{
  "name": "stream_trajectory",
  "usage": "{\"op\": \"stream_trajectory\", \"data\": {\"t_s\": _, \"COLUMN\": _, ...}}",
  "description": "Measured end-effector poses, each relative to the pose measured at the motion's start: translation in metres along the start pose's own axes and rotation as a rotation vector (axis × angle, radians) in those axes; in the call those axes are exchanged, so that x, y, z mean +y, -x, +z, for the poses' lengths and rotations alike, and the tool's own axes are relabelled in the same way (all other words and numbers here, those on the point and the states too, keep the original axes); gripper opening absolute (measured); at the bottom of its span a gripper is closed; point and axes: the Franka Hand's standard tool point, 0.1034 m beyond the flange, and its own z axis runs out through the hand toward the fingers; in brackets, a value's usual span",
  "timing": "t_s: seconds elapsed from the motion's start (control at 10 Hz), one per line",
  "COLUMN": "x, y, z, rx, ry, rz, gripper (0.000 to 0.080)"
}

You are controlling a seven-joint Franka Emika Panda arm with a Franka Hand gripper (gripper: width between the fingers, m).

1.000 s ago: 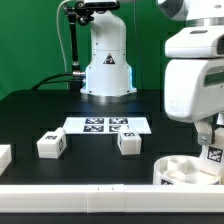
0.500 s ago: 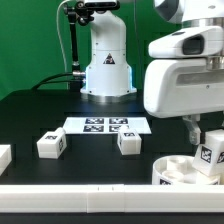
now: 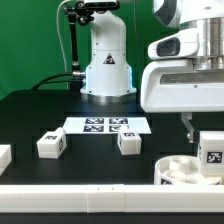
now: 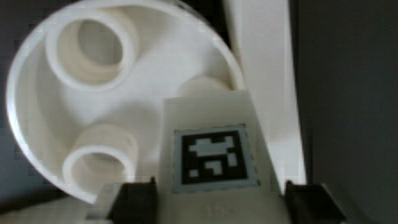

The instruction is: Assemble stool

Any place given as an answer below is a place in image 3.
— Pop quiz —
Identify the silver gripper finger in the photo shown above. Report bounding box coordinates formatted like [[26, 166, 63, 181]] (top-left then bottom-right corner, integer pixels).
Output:
[[181, 112, 194, 143]]

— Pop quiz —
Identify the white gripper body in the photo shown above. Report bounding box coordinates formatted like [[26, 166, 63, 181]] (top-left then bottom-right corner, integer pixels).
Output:
[[140, 59, 224, 113]]

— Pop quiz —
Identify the paper sheet with markers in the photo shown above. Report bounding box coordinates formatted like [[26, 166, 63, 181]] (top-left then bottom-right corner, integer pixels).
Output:
[[63, 117, 151, 134]]

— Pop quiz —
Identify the white front fence bar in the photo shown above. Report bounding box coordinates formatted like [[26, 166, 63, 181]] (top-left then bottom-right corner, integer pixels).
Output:
[[0, 185, 224, 213]]

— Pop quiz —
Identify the white fence bar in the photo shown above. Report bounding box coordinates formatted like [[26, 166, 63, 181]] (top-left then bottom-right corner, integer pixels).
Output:
[[0, 185, 224, 213], [0, 145, 12, 176]]

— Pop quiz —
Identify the white left fence bar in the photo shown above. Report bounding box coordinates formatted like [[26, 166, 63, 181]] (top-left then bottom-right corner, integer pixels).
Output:
[[0, 145, 12, 176]]

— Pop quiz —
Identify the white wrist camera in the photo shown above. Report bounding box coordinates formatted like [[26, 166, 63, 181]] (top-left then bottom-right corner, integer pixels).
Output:
[[148, 28, 199, 60]]

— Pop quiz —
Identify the white thin cable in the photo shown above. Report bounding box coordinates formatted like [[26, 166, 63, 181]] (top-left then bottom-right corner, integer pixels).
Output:
[[55, 0, 72, 89]]

